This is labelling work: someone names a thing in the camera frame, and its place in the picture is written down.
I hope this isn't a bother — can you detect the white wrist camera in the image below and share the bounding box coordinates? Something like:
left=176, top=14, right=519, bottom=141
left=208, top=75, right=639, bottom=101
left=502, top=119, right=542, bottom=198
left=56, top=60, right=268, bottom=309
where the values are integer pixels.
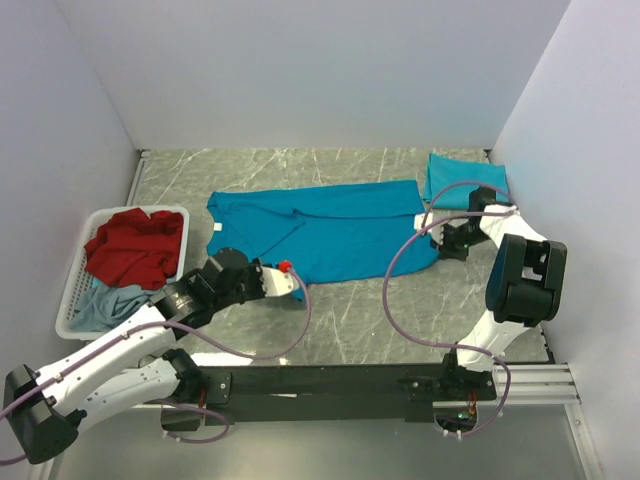
left=413, top=212, right=441, bottom=236
left=257, top=261, right=300, bottom=297

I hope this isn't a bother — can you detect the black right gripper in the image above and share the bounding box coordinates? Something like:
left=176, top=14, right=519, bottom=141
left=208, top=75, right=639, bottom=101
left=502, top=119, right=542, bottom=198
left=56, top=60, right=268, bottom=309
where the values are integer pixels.
left=430, top=221, right=490, bottom=262

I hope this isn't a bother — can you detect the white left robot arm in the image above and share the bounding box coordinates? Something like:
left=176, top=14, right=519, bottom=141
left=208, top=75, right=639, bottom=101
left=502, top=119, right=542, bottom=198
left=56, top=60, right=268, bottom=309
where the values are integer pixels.
left=1, top=248, right=267, bottom=464

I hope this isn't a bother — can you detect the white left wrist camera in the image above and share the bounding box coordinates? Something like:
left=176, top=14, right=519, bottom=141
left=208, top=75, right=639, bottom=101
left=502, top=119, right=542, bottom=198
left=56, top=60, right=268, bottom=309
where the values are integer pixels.
left=257, top=261, right=300, bottom=297

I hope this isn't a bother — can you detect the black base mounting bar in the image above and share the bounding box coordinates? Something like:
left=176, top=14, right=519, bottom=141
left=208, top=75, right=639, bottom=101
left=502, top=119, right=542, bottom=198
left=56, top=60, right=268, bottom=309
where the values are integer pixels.
left=171, top=364, right=497, bottom=424

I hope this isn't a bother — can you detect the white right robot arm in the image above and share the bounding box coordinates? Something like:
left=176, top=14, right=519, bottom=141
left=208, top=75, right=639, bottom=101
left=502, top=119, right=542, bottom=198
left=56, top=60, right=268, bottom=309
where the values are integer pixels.
left=431, top=184, right=567, bottom=399

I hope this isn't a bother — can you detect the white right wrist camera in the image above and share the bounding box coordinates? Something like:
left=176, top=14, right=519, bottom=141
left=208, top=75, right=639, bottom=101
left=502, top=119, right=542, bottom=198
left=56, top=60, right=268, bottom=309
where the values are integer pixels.
left=413, top=212, right=441, bottom=236

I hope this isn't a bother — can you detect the light blue t shirt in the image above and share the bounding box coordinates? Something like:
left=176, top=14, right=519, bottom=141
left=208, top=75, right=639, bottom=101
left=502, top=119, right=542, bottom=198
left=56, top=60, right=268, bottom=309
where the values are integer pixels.
left=70, top=284, right=155, bottom=333

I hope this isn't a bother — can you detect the folded teal t shirt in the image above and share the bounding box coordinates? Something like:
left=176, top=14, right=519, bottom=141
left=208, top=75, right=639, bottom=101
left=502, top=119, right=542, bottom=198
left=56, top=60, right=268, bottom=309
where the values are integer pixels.
left=423, top=153, right=509, bottom=210

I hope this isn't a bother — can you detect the white plastic laundry basket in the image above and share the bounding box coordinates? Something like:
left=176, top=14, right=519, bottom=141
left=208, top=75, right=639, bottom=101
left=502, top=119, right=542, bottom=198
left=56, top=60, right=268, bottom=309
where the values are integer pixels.
left=55, top=205, right=190, bottom=341

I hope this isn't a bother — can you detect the red t shirt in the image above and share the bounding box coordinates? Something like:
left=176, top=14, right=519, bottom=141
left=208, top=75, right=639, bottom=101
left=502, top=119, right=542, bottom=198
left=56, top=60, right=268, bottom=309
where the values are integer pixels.
left=84, top=208, right=184, bottom=290

